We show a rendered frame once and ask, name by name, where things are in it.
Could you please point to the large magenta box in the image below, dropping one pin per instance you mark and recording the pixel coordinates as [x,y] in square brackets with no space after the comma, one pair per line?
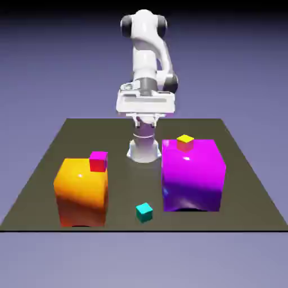
[193,177]

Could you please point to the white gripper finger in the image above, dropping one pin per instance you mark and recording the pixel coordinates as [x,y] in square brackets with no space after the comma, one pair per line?
[154,122]
[137,122]

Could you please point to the small yellow cube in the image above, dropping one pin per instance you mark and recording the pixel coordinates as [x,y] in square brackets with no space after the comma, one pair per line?
[185,142]

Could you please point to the large orange box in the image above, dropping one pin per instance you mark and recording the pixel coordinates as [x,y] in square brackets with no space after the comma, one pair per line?
[81,191]

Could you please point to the small teal cube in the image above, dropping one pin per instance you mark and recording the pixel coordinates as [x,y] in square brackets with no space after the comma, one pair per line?
[144,212]

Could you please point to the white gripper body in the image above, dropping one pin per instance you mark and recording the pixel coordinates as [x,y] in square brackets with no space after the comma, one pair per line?
[145,105]

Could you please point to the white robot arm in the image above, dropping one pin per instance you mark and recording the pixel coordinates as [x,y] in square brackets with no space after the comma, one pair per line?
[144,40]

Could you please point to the small red cube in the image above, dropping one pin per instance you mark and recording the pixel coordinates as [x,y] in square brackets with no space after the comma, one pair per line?
[98,164]

